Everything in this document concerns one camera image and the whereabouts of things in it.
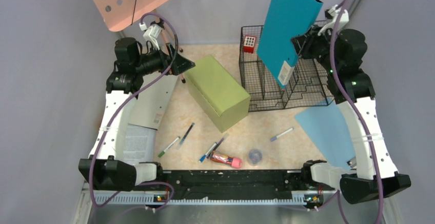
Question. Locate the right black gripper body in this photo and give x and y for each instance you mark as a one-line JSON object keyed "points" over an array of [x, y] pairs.
{"points": [[318, 46]]}

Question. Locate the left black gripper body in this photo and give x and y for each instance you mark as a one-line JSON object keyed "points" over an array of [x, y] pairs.
{"points": [[154, 61]]}

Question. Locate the teal folder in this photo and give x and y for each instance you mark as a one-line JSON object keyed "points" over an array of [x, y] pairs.
{"points": [[285, 19]]}

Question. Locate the black wire desk organizer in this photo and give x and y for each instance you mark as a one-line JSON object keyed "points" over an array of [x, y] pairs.
{"points": [[307, 86]]}

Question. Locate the grey white folder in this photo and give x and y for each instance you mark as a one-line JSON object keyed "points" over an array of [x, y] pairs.
{"points": [[152, 103]]}

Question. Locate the light blue clipboard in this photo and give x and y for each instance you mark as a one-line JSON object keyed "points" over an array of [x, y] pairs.
{"points": [[327, 129]]}

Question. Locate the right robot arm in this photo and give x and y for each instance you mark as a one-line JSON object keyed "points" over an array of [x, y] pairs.
{"points": [[374, 174]]}

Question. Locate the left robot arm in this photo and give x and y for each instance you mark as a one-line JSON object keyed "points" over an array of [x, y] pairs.
{"points": [[133, 73]]}

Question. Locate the red calculator cube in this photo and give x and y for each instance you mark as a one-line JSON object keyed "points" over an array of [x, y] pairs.
{"points": [[249, 43]]}

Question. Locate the green rectangular box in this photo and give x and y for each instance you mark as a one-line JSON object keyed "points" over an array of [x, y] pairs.
{"points": [[217, 92]]}

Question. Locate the black pen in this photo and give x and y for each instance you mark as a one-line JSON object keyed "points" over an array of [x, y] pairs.
{"points": [[186, 134]]}

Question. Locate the printed paper clipboard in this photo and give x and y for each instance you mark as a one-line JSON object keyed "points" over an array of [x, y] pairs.
{"points": [[139, 144]]}

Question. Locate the blue capped marker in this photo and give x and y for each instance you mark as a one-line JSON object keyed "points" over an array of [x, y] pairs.
{"points": [[208, 152]]}

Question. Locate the green capped marker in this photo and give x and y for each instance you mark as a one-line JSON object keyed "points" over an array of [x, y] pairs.
{"points": [[163, 152]]}

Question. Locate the white blue marker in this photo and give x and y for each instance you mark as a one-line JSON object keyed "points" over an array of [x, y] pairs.
{"points": [[281, 134]]}

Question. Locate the pink capped pencil tube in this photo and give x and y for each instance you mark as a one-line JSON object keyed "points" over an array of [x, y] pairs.
{"points": [[233, 162]]}

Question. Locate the clear round container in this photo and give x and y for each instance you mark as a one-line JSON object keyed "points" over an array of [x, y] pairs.
{"points": [[254, 157]]}

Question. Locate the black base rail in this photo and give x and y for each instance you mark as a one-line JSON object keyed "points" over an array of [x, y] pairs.
{"points": [[237, 186]]}

